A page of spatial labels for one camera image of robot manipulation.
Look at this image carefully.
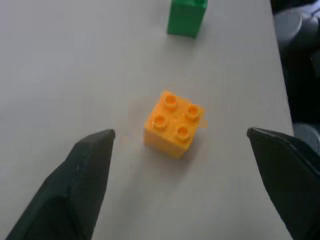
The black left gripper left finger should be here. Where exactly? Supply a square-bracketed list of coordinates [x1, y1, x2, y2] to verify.
[4, 128, 117, 240]

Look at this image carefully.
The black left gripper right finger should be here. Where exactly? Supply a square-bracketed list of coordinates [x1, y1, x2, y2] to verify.
[246, 127, 320, 240]

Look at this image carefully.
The dark rounded robot body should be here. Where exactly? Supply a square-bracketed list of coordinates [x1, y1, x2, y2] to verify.
[270, 0, 320, 153]

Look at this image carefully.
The orange studded building block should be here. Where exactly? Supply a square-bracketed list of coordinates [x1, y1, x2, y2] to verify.
[143, 90, 207, 160]

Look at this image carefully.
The green studded building block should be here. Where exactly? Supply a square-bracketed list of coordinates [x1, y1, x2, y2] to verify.
[166, 0, 209, 39]

